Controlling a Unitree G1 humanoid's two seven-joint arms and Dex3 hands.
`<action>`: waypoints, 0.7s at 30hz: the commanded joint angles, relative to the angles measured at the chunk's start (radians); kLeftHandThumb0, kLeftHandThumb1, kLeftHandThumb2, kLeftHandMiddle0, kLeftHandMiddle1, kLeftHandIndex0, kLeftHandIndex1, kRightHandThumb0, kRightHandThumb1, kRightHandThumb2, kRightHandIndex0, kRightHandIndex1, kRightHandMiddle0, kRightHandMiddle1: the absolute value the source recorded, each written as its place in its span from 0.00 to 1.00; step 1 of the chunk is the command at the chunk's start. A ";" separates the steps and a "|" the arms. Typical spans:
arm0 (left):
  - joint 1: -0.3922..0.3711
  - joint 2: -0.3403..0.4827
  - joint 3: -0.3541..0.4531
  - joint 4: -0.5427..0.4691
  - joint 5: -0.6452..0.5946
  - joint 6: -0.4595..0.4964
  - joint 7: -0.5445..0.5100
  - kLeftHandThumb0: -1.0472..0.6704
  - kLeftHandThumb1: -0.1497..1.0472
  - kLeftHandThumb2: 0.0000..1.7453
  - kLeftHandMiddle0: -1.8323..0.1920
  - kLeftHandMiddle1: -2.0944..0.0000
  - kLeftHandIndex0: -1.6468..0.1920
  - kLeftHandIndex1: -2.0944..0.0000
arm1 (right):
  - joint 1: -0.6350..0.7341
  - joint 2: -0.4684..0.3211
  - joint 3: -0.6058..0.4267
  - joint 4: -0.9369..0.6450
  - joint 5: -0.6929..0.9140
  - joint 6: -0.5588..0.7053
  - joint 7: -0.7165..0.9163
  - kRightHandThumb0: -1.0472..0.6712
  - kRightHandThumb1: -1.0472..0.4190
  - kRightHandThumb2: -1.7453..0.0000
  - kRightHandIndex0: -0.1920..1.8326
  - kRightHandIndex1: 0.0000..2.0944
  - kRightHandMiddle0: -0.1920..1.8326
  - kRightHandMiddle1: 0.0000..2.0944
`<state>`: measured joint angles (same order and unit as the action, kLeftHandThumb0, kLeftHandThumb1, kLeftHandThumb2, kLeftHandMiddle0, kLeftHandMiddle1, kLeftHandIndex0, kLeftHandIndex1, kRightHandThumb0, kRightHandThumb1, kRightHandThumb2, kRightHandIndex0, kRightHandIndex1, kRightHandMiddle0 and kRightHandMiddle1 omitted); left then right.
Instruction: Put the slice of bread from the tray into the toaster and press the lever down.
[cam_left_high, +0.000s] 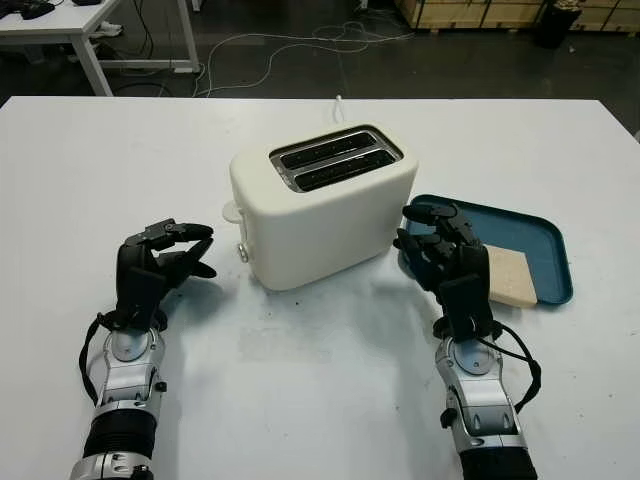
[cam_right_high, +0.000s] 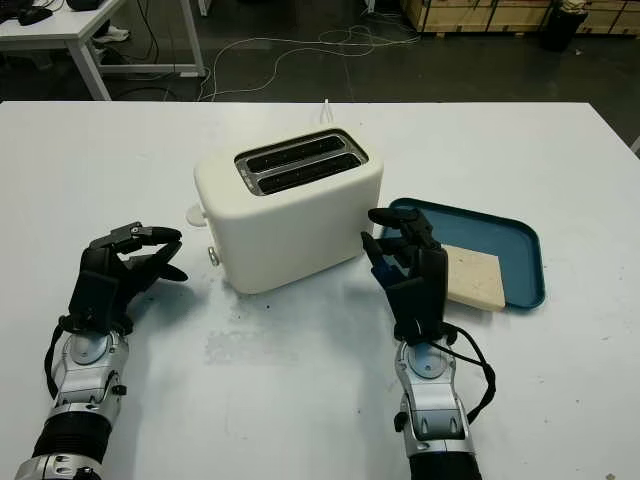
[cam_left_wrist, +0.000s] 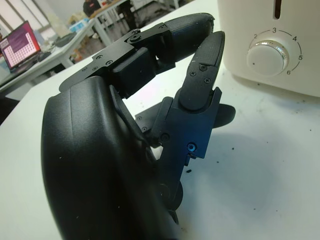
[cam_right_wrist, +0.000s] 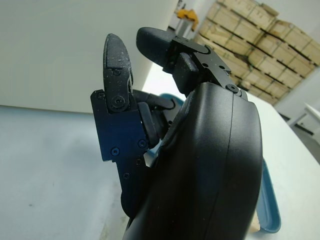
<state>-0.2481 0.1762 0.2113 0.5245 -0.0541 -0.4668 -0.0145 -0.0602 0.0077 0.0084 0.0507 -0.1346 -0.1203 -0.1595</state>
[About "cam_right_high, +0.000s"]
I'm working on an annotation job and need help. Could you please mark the white office desk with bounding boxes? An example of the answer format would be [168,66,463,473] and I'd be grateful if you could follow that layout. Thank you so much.
[0,0,206,101]

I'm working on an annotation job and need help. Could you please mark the blue plastic tray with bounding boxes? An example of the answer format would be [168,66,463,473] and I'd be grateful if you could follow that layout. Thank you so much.
[372,196,546,314]

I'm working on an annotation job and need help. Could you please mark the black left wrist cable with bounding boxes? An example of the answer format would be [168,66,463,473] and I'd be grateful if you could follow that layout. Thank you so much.
[43,315,69,399]

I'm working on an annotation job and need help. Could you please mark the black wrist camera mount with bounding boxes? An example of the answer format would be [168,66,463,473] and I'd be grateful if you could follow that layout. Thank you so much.
[391,248,448,344]
[67,271,122,332]

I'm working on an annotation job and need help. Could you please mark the wooden crate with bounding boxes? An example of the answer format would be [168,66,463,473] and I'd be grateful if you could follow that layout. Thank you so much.
[402,0,640,37]

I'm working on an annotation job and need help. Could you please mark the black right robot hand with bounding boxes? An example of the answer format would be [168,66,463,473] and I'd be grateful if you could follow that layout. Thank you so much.
[360,207,447,346]

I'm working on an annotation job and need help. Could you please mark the white toaster lever knob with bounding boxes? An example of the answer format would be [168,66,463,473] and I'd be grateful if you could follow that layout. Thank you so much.
[182,203,209,227]

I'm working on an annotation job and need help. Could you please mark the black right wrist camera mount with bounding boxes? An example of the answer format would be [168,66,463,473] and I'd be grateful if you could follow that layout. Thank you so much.
[391,248,448,344]

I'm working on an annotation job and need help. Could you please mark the white floor cable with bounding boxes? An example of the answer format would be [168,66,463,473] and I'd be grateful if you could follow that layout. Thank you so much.
[199,22,421,101]

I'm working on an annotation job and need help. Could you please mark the black computer mouse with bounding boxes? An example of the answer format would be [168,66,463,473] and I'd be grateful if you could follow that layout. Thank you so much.
[17,7,54,26]

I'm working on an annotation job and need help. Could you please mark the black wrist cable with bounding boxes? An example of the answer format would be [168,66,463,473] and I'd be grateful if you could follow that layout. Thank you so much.
[438,324,498,422]
[43,315,69,399]

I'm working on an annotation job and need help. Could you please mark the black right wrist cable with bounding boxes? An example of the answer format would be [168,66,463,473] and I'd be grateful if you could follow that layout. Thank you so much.
[438,324,498,422]

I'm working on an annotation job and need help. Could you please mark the white two-slot toaster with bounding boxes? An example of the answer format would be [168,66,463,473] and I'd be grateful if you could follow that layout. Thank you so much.
[193,127,386,295]

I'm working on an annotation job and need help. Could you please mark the pale bread slice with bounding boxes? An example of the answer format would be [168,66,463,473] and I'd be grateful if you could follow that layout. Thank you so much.
[442,243,507,312]

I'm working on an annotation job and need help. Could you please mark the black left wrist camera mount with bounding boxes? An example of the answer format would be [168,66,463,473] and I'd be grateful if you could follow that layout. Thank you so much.
[67,271,122,332]

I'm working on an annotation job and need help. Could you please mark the white shoes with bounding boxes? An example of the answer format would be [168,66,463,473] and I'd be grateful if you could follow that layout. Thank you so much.
[92,25,132,44]

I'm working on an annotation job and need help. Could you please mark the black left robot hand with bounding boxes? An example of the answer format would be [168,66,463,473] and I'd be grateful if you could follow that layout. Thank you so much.
[74,219,190,335]

